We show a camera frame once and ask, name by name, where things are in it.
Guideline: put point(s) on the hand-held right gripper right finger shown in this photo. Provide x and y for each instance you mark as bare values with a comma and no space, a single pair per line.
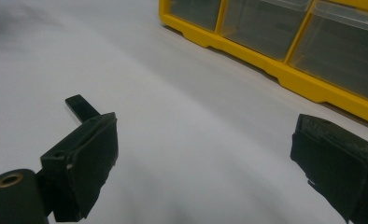
337,168

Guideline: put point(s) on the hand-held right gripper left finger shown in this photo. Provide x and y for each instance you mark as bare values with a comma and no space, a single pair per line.
79,168

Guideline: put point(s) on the small black rectangular block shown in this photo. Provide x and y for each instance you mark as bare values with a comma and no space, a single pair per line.
79,107

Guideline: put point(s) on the yellow black storage cabinet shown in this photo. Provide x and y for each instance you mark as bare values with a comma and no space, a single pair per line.
297,84

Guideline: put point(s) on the clear plastic drawer box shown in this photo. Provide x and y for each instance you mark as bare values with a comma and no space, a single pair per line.
194,12

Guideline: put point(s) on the white table mat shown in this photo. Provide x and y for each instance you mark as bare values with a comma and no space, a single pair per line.
188,130

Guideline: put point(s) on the grid of clear drawers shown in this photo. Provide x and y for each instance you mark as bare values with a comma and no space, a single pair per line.
260,31

